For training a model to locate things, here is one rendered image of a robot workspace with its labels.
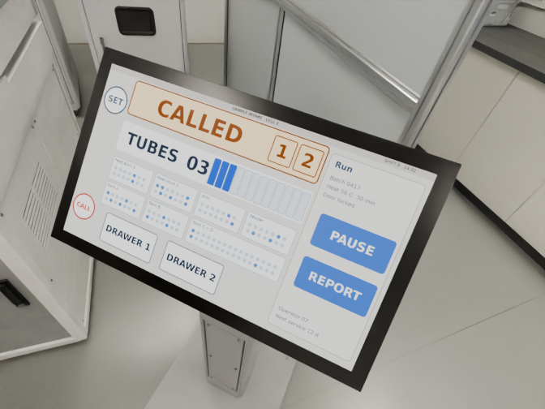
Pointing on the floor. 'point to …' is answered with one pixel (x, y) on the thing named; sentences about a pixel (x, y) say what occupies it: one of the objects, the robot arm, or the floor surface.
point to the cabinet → (41, 233)
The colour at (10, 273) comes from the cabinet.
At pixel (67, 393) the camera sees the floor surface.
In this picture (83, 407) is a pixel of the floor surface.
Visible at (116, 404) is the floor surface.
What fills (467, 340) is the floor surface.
